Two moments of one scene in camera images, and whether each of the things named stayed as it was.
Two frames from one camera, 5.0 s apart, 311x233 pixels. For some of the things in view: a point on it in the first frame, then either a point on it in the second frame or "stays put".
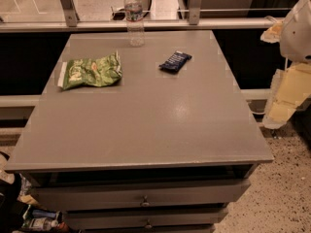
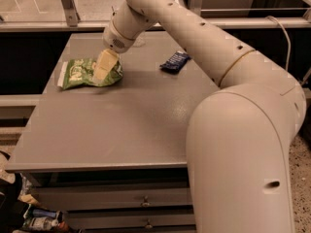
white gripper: x=297 y=33 → x=116 y=41
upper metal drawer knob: x=146 y=204 stays put
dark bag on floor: x=12 y=208 stays put
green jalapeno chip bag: x=98 y=72 stays put
